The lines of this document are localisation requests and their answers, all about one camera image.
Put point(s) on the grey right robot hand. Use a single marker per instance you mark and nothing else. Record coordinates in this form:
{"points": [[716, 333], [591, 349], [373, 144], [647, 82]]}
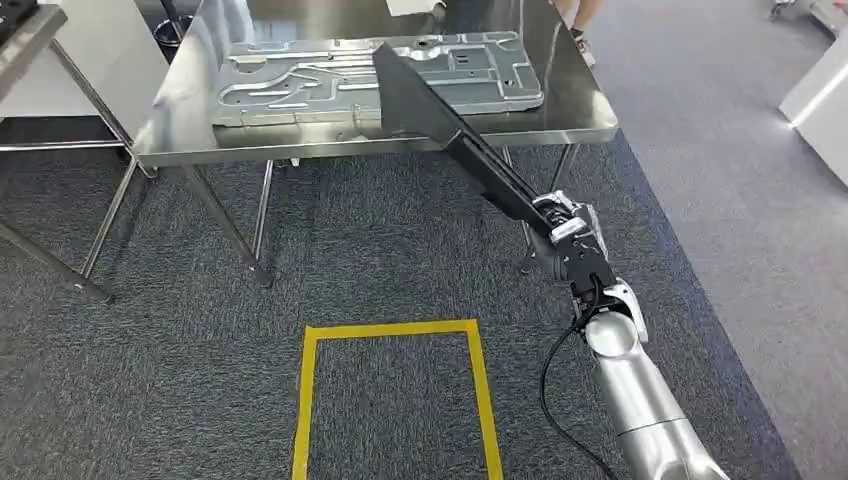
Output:
{"points": [[568, 206]]}

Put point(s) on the black plastic slotted panel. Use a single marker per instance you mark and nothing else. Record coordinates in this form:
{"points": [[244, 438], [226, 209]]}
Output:
{"points": [[424, 106]]}

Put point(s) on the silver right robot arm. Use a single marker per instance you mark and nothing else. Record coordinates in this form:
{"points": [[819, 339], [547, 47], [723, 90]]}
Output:
{"points": [[636, 391]]}

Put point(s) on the person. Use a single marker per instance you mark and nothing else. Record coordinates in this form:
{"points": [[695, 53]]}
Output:
{"points": [[583, 40]]}

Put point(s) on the white furniture block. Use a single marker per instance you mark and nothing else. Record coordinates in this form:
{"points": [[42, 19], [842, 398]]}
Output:
{"points": [[821, 99]]}

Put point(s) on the stamped grey metal panel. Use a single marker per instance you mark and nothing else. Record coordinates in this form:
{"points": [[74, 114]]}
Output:
{"points": [[318, 79]]}

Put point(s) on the yellow floor tape rectangle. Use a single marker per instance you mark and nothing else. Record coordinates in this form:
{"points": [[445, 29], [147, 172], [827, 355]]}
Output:
{"points": [[306, 397]]}

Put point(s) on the stainless steel table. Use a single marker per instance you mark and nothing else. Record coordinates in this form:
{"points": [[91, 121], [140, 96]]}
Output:
{"points": [[199, 99]]}

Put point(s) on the black waste bin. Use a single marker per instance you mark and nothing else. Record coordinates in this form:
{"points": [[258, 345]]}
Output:
{"points": [[173, 36]]}

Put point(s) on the white cabinet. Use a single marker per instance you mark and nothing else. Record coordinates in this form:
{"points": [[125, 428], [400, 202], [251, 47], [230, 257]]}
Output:
{"points": [[126, 60]]}

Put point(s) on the steel side table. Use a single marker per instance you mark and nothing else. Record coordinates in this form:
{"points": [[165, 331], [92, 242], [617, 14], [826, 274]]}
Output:
{"points": [[26, 40]]}

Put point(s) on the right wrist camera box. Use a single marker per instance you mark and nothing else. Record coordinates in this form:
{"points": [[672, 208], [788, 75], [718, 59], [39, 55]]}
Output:
{"points": [[586, 262]]}

